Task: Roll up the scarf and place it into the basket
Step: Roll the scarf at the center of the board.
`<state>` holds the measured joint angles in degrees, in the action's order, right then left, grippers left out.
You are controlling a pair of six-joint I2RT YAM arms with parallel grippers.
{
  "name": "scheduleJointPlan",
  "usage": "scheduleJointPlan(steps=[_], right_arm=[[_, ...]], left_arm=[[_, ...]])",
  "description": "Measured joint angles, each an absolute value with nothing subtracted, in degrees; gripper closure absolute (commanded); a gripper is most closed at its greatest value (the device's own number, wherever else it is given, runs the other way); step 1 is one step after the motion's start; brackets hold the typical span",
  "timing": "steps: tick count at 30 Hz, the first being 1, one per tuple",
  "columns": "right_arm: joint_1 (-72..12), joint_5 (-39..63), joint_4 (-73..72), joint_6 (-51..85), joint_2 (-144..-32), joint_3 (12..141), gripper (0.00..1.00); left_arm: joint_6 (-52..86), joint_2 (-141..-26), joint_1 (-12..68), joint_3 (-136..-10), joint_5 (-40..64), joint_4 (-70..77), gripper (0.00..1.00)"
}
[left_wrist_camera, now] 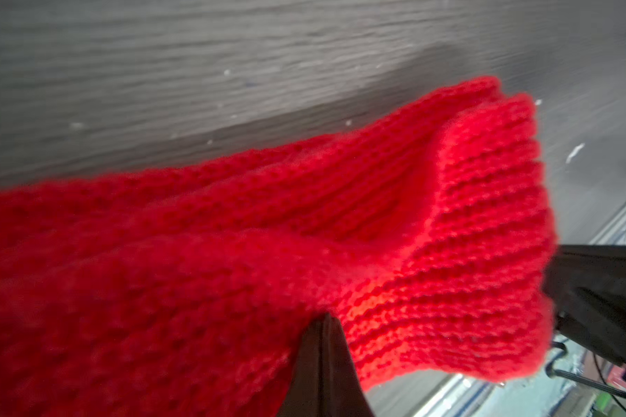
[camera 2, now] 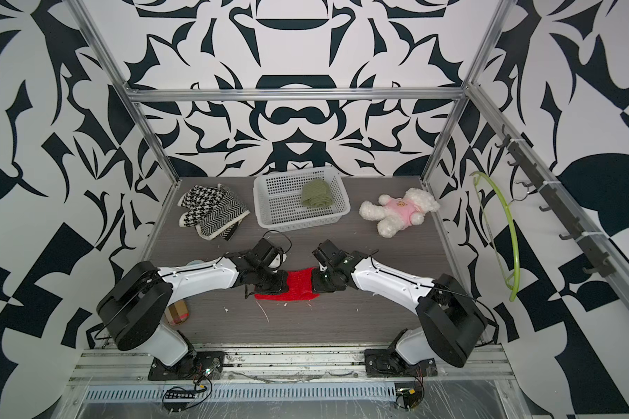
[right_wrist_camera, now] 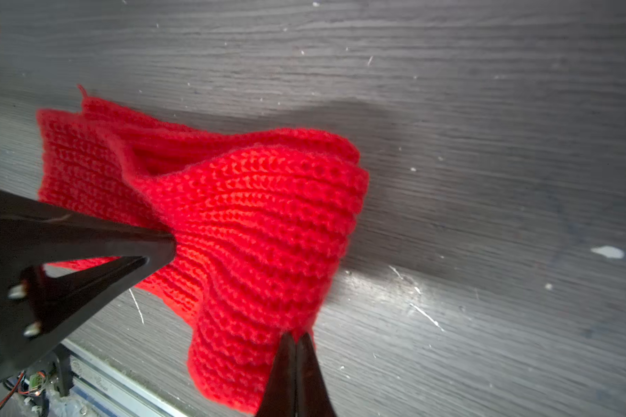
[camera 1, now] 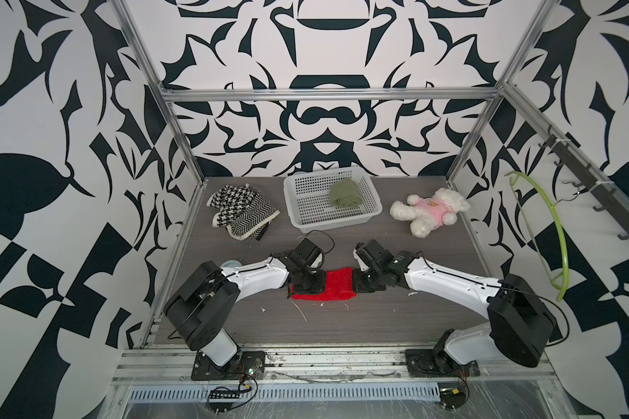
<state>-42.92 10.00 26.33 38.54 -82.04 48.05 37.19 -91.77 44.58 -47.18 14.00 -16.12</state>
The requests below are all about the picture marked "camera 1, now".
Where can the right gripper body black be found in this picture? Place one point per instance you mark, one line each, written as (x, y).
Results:
(366, 279)

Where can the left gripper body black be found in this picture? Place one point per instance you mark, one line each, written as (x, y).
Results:
(313, 281)

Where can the red knitted scarf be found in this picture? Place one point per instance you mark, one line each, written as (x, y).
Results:
(338, 287)

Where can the green knitted scarf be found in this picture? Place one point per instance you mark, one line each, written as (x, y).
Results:
(345, 194)

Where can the black white houndstooth scarf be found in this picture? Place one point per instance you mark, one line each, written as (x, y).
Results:
(243, 211)

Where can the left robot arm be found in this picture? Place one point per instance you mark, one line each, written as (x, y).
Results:
(199, 309)

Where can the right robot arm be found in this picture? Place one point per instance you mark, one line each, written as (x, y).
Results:
(517, 323)

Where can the white teddy bear pink shirt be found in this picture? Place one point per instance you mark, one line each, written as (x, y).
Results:
(426, 214)

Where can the light blue alarm clock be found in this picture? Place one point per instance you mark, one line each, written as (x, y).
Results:
(231, 264)

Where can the black connector hub left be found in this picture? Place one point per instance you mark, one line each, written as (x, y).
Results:
(224, 395)

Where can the black connector hub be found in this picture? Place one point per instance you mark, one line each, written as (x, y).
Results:
(224, 395)
(452, 398)

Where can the black connector hub right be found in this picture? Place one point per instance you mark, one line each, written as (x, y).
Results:
(452, 398)

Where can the green clothes hanger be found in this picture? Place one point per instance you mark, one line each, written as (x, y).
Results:
(548, 239)

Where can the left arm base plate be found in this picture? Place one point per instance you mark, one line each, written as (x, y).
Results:
(250, 363)

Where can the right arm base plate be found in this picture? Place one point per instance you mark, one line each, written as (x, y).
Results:
(431, 363)

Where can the white slotted cable duct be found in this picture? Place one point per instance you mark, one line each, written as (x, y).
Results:
(296, 393)

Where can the grey wall hook rail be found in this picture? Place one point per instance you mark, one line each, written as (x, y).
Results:
(592, 180)

